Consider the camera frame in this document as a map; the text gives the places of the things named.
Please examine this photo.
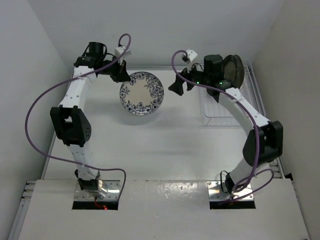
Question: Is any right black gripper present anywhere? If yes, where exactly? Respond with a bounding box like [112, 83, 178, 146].
[168, 60, 210, 96]

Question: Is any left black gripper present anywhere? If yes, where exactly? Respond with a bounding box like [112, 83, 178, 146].
[97, 55, 130, 83]

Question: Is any blue floral plate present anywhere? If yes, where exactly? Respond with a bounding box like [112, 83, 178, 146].
[119, 71, 165, 116]

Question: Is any striped dark rim plate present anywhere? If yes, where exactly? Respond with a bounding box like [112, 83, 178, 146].
[223, 55, 236, 81]

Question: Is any silver rim plate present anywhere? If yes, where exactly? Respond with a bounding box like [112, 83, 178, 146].
[233, 54, 245, 89]

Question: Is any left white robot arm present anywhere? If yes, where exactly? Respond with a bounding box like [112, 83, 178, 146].
[50, 42, 130, 200]

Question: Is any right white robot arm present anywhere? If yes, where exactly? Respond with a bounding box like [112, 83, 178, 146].
[168, 50, 284, 194]

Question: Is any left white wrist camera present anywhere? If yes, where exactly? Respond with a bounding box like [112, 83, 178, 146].
[114, 46, 131, 63]

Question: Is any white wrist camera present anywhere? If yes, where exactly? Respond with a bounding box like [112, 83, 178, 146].
[114, 46, 131, 63]
[181, 49, 199, 71]

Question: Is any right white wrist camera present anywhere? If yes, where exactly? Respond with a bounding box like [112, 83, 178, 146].
[181, 49, 199, 71]

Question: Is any white wire dish rack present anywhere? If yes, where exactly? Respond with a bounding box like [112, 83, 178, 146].
[197, 58, 266, 127]

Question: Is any right black base cable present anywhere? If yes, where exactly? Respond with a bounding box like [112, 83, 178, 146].
[218, 169, 230, 195]

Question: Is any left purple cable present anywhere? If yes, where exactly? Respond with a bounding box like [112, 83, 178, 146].
[24, 33, 133, 198]

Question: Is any purple cable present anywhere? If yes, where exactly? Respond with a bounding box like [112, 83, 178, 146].
[24, 33, 133, 198]
[171, 49, 275, 202]

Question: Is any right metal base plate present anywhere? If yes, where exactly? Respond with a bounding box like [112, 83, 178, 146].
[207, 180, 254, 202]

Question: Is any metal base plate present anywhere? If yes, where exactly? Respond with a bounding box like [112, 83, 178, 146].
[73, 180, 121, 202]
[207, 180, 254, 202]

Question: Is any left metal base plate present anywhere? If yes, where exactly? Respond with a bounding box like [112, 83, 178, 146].
[73, 180, 121, 202]

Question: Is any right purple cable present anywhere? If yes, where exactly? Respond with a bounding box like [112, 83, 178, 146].
[171, 49, 275, 202]

